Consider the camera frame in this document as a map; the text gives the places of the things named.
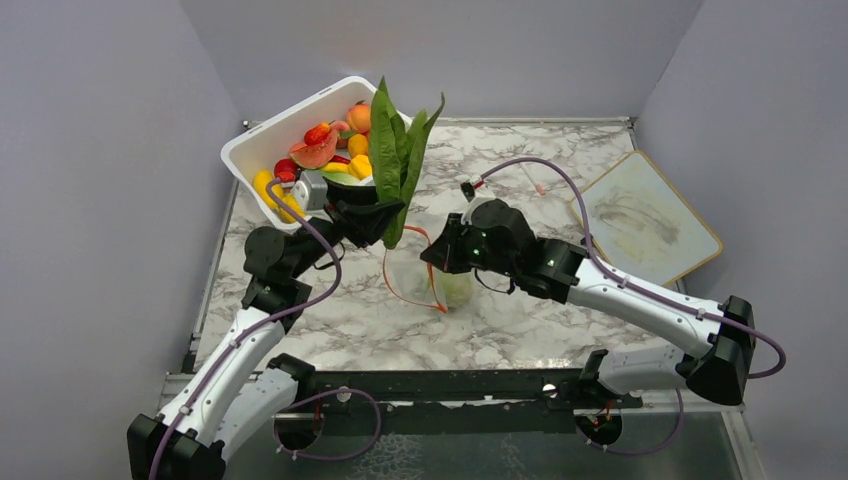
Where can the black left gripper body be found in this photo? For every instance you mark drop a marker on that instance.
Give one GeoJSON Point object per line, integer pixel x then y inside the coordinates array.
{"type": "Point", "coordinates": [332, 209]}

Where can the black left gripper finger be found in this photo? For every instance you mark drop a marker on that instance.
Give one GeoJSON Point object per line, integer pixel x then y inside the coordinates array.
{"type": "Point", "coordinates": [351, 194]}
{"type": "Point", "coordinates": [371, 222]}

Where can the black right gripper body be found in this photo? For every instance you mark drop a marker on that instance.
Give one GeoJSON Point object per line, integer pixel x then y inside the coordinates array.
{"type": "Point", "coordinates": [495, 263]}

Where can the green cabbage toy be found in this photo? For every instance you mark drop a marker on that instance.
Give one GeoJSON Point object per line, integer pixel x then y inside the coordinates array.
{"type": "Point", "coordinates": [454, 290]}

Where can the clear zip bag orange zipper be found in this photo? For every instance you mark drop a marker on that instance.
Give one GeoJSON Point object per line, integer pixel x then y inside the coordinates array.
{"type": "Point", "coordinates": [406, 276]}

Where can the green leafy vegetable toy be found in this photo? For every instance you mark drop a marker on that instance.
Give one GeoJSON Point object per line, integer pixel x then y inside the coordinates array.
{"type": "Point", "coordinates": [396, 153]}

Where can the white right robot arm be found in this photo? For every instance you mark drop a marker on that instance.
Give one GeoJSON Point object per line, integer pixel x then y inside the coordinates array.
{"type": "Point", "coordinates": [709, 345]}

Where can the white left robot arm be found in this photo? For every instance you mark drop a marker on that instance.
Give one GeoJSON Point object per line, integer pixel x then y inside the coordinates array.
{"type": "Point", "coordinates": [196, 434]}

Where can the light green lettuce toy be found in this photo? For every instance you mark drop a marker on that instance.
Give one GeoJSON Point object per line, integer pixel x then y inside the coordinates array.
{"type": "Point", "coordinates": [342, 178]}

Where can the yellow bell pepper toy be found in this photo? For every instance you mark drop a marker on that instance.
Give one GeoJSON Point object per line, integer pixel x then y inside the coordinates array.
{"type": "Point", "coordinates": [360, 167]}

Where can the watermelon slice toy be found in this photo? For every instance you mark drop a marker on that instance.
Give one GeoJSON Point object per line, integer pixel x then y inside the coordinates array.
{"type": "Point", "coordinates": [316, 156]}

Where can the small yellow mango toy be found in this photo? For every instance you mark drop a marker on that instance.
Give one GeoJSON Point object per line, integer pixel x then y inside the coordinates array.
{"type": "Point", "coordinates": [357, 145]}

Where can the peach toy at back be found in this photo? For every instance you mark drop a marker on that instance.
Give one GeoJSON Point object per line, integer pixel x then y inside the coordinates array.
{"type": "Point", "coordinates": [358, 117]}

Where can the yellow banana toy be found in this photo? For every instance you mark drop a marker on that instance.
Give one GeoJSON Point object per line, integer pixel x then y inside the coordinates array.
{"type": "Point", "coordinates": [261, 181]}

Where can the white plastic bin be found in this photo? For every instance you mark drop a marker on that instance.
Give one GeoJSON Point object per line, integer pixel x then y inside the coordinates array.
{"type": "Point", "coordinates": [261, 146]}

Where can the white marker pen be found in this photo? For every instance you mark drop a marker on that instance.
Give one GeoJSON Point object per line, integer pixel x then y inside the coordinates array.
{"type": "Point", "coordinates": [538, 187]}

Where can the wood framed white board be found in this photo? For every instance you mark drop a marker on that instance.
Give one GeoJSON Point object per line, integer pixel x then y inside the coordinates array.
{"type": "Point", "coordinates": [642, 224]}

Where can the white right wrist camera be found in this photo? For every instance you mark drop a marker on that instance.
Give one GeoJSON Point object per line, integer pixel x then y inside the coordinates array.
{"type": "Point", "coordinates": [476, 193]}

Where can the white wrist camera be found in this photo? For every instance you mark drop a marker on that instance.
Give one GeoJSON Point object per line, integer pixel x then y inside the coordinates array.
{"type": "Point", "coordinates": [476, 193]}
{"type": "Point", "coordinates": [310, 190]}

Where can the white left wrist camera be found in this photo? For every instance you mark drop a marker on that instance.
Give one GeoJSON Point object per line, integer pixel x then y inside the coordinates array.
{"type": "Point", "coordinates": [310, 190]}

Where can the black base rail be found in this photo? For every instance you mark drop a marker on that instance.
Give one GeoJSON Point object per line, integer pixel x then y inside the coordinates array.
{"type": "Point", "coordinates": [442, 402]}

